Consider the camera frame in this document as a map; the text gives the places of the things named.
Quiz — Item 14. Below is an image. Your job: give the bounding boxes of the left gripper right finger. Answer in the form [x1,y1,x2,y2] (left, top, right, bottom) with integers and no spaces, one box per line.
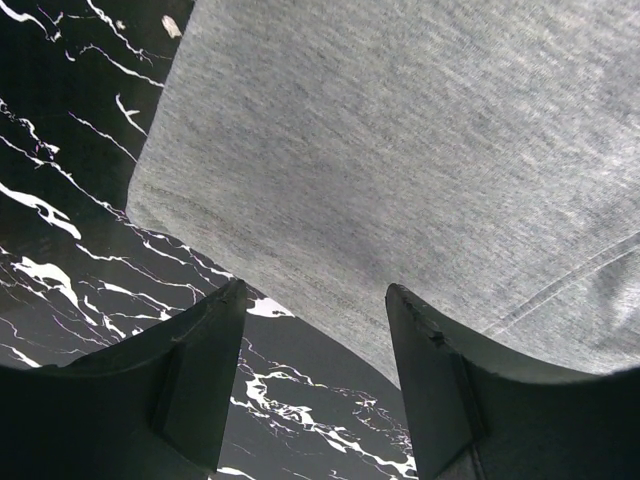
[385,284,639,479]

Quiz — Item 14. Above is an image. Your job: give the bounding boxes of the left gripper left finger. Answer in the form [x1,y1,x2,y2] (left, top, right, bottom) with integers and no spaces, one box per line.
[1,280,247,479]

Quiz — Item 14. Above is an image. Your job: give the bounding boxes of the grey t shirt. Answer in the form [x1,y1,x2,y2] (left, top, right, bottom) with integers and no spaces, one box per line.
[126,1,639,380]

